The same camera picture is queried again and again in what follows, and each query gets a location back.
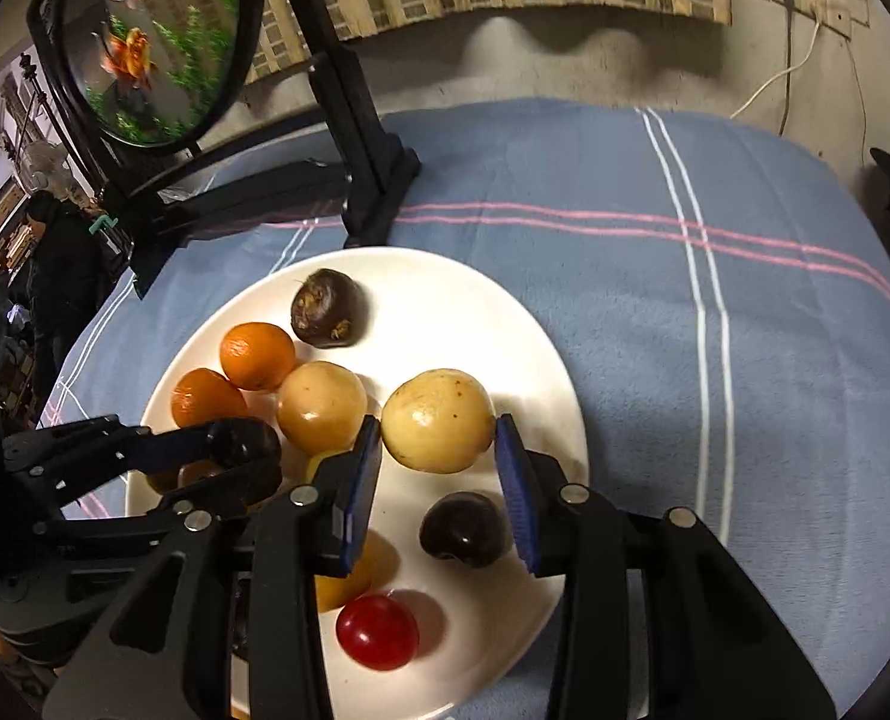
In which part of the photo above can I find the white power cable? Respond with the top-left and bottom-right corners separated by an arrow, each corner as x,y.
730,15 -> 822,121

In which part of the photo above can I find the small yellow fruit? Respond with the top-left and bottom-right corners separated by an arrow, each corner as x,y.
314,529 -> 401,614

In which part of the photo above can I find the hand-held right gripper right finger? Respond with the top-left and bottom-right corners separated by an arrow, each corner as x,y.
494,414 -> 840,720

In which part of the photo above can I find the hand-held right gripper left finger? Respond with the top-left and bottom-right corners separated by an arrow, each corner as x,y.
44,414 -> 384,720

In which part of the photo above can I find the blue striped blanket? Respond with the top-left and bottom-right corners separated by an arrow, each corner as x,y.
36,97 -> 890,720

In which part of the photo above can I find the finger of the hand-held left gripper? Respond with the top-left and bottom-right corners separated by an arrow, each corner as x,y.
1,414 -> 228,505
32,460 -> 284,537

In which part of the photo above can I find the white oval plate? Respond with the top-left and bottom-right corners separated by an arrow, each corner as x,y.
125,246 -> 591,720

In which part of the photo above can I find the large tan round fruit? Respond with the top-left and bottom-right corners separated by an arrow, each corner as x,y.
380,367 -> 495,475

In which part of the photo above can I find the black plug cable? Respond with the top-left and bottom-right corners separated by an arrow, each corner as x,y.
777,0 -> 800,137

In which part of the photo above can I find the dark purple plum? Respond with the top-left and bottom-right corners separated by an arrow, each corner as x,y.
419,491 -> 511,565

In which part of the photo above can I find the red cherry tomato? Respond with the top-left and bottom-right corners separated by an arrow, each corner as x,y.
336,592 -> 421,671

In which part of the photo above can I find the round embroidered screen black stand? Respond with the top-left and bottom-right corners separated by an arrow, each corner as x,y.
25,0 -> 422,297

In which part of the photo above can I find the orange tangerine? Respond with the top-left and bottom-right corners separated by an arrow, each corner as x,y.
170,367 -> 249,430
218,322 -> 297,392

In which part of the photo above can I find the white standing fan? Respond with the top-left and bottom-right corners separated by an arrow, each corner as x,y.
21,141 -> 69,192

